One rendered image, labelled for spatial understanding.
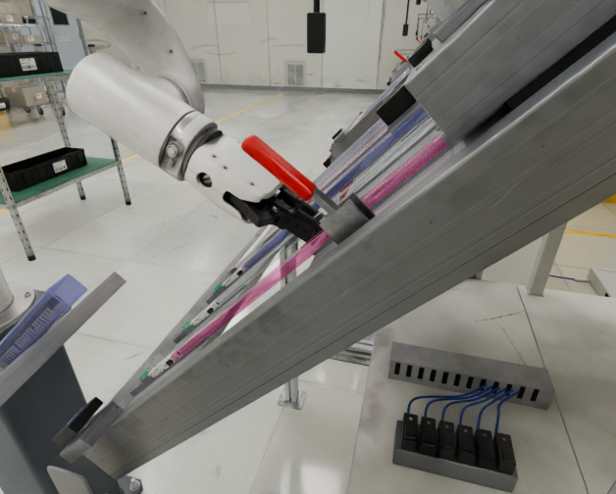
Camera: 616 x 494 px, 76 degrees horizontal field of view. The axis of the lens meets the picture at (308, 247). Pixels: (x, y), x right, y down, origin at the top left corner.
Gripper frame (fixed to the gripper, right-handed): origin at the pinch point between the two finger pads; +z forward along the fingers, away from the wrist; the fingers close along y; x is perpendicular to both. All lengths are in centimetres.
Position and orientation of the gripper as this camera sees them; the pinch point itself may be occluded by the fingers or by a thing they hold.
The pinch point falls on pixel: (308, 223)
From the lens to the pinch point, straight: 48.9
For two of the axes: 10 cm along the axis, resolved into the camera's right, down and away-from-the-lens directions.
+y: 2.6, -4.6, 8.5
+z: 8.4, 5.4, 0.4
